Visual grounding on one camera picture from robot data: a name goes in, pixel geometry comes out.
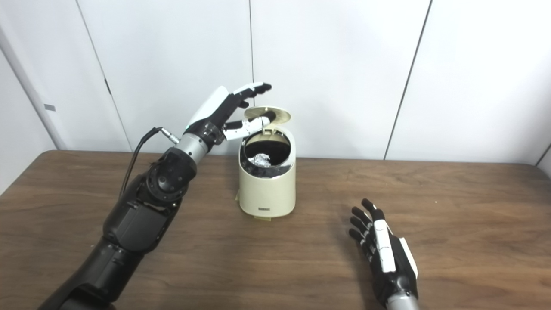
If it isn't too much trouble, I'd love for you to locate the round cream bin lid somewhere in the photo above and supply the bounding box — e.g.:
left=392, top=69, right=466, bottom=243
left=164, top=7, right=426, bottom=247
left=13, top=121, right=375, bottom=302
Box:
left=244, top=106, right=291, bottom=130

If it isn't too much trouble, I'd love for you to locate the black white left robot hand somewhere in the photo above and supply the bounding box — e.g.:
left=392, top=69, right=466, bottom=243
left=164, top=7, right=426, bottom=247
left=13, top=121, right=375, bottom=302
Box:
left=185, top=82, right=276, bottom=146

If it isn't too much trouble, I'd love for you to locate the yellow tape under bin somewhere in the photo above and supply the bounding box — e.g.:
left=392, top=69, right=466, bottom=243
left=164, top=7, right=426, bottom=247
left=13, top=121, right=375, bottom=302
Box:
left=235, top=194, right=272, bottom=221

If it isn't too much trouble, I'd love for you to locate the white paper ball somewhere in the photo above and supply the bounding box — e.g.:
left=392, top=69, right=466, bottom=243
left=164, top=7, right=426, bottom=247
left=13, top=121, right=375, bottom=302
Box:
left=249, top=153, right=272, bottom=168

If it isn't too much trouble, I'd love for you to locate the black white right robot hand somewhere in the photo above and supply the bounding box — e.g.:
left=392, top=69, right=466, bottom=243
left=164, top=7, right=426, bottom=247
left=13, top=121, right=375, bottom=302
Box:
left=349, top=198, right=419, bottom=304

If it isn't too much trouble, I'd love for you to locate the cream-colored desktop trash bin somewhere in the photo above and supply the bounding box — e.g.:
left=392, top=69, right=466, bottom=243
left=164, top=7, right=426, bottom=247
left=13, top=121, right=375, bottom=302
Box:
left=238, top=106, right=297, bottom=218

